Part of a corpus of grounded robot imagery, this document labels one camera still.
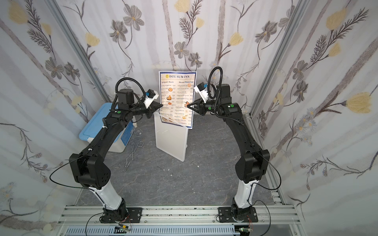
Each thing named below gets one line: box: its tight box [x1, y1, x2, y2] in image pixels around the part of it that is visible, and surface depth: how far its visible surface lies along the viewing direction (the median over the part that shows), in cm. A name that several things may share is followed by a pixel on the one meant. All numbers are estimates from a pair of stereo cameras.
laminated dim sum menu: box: [158, 70, 198, 130], surface depth 76 cm
